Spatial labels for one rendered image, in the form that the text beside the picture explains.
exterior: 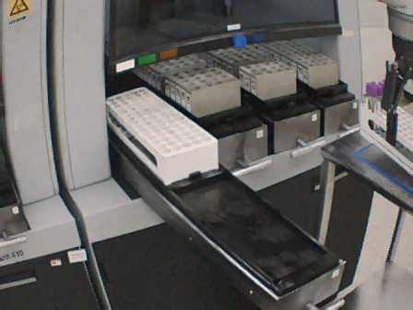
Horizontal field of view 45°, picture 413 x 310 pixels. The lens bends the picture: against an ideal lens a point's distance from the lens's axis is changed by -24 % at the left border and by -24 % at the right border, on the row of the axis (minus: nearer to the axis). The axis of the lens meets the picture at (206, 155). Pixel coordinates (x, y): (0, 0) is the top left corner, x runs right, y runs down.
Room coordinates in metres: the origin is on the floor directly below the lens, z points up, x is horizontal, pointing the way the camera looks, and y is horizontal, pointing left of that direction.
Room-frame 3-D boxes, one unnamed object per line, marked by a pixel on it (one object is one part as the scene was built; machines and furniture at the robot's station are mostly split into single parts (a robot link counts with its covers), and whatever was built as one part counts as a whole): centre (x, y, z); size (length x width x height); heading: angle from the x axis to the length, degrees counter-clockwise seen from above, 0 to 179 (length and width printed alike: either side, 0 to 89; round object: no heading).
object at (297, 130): (1.43, -0.04, 0.78); 0.73 x 0.14 x 0.09; 29
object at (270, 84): (1.23, -0.15, 0.85); 0.12 x 0.02 x 0.06; 119
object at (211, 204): (0.89, 0.01, 0.78); 0.73 x 0.14 x 0.09; 29
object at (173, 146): (1.04, 0.10, 0.83); 0.30 x 0.10 x 0.06; 29
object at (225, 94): (1.15, -0.02, 0.85); 0.12 x 0.02 x 0.06; 120
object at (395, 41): (0.90, -0.40, 1.06); 0.08 x 0.07 x 0.09; 116
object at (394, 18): (0.90, -0.40, 1.14); 0.09 x 0.09 x 0.06
